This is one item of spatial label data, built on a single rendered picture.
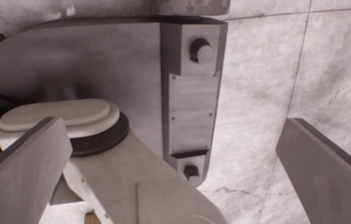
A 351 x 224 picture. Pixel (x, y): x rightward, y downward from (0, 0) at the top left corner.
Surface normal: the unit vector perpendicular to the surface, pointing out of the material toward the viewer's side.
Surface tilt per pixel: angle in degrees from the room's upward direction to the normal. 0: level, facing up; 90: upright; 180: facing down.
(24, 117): 90
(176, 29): 45
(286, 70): 0
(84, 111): 90
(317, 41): 0
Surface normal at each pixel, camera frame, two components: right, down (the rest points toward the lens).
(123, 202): 0.01, -0.86
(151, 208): -0.07, -0.99
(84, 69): 0.22, 0.51
